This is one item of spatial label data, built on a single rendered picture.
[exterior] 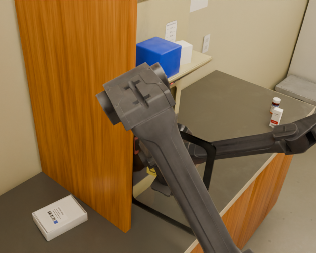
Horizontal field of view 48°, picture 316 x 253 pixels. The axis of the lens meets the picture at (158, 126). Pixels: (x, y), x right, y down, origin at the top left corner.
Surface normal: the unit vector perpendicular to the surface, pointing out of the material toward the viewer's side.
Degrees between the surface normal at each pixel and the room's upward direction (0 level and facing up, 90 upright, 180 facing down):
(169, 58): 90
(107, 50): 90
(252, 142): 42
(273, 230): 0
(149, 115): 68
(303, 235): 0
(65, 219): 0
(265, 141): 47
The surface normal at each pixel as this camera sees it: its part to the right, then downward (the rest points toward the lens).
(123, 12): -0.63, 0.40
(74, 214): 0.06, -0.82
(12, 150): 0.77, 0.40
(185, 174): 0.18, 0.22
